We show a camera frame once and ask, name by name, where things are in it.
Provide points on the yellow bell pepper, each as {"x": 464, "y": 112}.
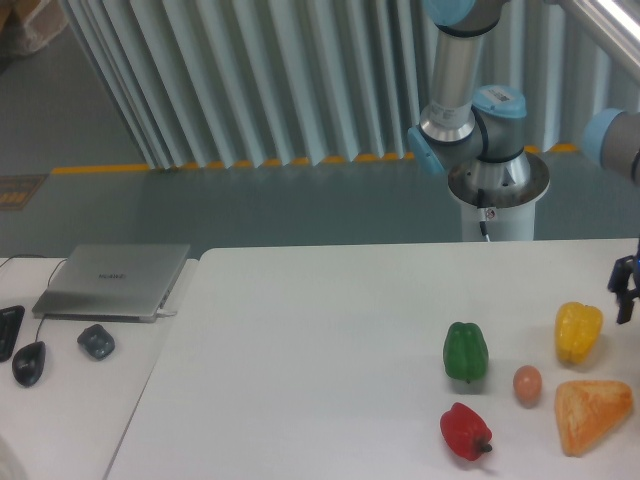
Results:
{"x": 577, "y": 329}

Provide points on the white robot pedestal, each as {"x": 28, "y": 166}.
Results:
{"x": 500, "y": 215}

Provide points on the black computer mouse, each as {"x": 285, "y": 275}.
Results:
{"x": 28, "y": 364}

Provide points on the black keyboard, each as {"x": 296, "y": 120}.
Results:
{"x": 10, "y": 324}

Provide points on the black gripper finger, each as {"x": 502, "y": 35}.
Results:
{"x": 625, "y": 300}

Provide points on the white laptop plug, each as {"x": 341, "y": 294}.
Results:
{"x": 165, "y": 313}

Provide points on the triangular toasted bread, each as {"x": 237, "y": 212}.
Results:
{"x": 587, "y": 411}

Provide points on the white folding screen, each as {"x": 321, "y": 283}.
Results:
{"x": 229, "y": 81}

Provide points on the red bell pepper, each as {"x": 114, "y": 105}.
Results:
{"x": 465, "y": 432}

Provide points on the silver closed laptop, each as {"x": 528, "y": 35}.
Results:
{"x": 113, "y": 282}

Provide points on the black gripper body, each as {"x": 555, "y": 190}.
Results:
{"x": 624, "y": 278}

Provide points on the dark grey earbuds case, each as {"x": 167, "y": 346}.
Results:
{"x": 97, "y": 342}

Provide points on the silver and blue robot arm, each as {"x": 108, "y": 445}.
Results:
{"x": 477, "y": 135}

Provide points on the brown egg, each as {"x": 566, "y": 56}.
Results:
{"x": 527, "y": 384}

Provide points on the green bell pepper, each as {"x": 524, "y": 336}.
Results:
{"x": 465, "y": 352}

